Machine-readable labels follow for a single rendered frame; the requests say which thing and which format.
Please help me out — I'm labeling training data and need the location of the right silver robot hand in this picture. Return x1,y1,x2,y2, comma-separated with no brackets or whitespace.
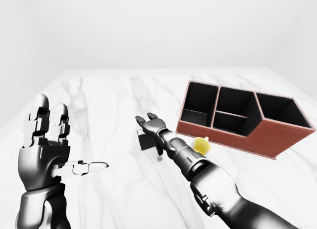
135,112,166,137

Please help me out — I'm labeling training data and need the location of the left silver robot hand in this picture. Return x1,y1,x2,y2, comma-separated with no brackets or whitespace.
17,93,109,192

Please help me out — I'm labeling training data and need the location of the red-brown desk caddy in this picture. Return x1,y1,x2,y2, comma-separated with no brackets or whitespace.
175,80,317,161

